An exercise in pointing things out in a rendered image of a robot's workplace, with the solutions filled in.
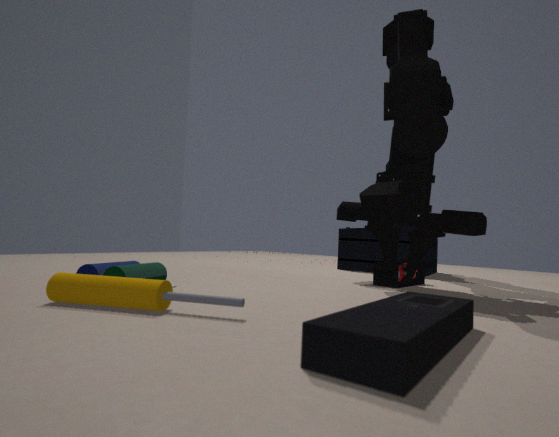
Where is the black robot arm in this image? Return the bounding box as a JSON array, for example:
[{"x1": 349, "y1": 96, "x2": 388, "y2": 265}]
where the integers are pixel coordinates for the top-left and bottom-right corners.
[{"x1": 360, "y1": 9, "x2": 454, "y2": 219}]

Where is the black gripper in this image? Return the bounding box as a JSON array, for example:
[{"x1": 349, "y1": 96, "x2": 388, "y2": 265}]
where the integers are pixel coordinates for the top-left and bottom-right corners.
[{"x1": 337, "y1": 164, "x2": 487, "y2": 281}]

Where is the yellow screwdriver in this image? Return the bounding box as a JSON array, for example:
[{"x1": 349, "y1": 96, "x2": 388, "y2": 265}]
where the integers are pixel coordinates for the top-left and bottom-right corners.
[{"x1": 46, "y1": 272, "x2": 245, "y2": 311}]

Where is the red cylindrical battery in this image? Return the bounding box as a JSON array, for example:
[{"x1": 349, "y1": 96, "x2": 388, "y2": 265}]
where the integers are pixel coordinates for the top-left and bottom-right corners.
[{"x1": 398, "y1": 263, "x2": 418, "y2": 282}]

